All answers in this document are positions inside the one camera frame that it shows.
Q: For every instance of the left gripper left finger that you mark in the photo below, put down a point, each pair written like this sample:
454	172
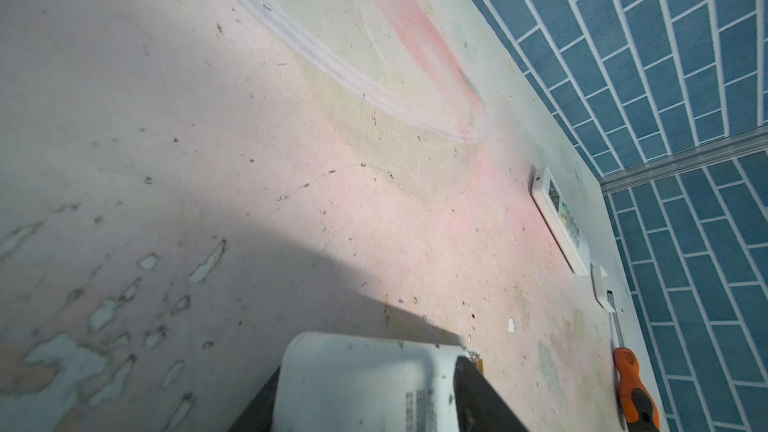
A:
258	415

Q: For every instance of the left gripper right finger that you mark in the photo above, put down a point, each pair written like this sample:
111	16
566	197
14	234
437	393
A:
479	407

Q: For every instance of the orange black screwdriver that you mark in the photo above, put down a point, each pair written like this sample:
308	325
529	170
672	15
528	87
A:
637	405

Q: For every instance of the white remote with display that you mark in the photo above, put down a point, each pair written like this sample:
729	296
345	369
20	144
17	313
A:
561	222

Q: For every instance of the white battery cover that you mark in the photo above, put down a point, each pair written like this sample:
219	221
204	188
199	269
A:
603	295

